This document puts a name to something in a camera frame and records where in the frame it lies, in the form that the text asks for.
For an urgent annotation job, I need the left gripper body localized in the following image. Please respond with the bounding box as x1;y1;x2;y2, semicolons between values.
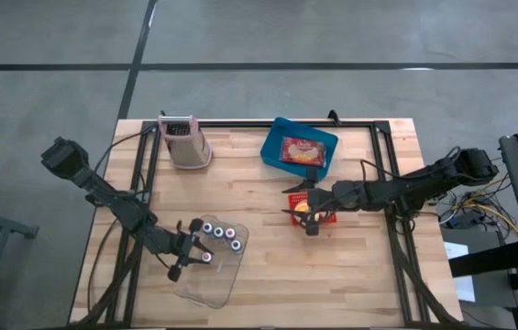
160;217;204;283

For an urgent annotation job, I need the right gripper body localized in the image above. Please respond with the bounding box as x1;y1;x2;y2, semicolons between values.
303;166;349;237

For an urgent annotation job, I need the yellow banana-like object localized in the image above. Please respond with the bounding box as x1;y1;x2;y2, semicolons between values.
293;200;322;221

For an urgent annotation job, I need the red snack packet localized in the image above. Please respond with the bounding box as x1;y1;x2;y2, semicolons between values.
279;136;328;169

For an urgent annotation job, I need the clear plastic bin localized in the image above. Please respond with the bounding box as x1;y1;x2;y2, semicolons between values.
171;214;250;310

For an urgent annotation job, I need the red plastic basket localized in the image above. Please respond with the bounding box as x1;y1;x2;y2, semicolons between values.
287;192;338;226

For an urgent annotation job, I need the teal plastic bin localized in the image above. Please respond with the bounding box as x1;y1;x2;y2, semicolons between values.
259;115;339;182

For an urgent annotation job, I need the metal box grater pink trim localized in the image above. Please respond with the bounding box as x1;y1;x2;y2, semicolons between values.
156;114;215;171

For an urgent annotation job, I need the white paper sheet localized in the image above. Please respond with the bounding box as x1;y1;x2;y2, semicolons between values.
443;241;477;303

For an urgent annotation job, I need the black support beam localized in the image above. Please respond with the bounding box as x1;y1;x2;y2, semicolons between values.
448;238;518;279

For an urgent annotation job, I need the black aluminium table frame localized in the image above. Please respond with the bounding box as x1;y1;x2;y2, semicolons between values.
74;109;461;330

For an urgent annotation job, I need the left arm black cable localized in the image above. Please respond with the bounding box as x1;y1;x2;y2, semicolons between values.
93;123;159;178

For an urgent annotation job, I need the floor cable bundle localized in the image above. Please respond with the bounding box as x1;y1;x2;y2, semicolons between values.
423;173;518;242

